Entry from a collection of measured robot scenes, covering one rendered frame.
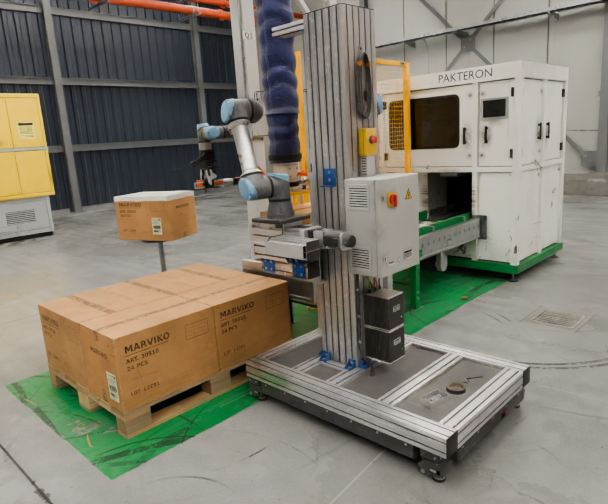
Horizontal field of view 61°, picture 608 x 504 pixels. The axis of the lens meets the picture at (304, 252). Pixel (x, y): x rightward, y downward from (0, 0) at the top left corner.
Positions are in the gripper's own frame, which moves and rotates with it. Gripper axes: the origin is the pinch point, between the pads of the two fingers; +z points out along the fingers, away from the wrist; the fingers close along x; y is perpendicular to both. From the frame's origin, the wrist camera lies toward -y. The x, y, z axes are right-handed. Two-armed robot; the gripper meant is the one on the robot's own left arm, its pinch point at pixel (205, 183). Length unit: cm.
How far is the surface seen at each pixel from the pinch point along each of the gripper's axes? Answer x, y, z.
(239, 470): -104, -49, 120
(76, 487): -65, -109, 120
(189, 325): -36, -36, 72
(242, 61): 104, 96, -88
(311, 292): -36, 48, 73
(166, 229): 147, 29, 49
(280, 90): -9, 54, -53
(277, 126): -5, 52, -31
